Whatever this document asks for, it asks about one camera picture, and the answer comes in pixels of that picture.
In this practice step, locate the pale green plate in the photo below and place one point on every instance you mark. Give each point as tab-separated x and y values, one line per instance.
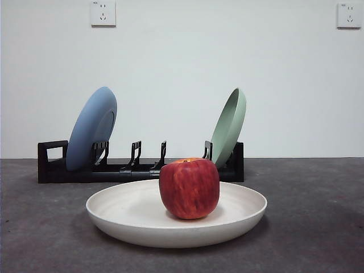
227	133

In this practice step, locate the pale blue plate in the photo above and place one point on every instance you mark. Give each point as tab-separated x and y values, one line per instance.
88	130

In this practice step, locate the pale yellow plate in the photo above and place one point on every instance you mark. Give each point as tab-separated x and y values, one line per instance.
128	210

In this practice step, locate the red apple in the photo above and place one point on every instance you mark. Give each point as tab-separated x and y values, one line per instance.
189	190

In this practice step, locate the white wall socket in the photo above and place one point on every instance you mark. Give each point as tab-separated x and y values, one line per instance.
349	15
103	13

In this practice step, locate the black plate rack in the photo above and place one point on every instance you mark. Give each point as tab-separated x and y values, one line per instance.
71	176

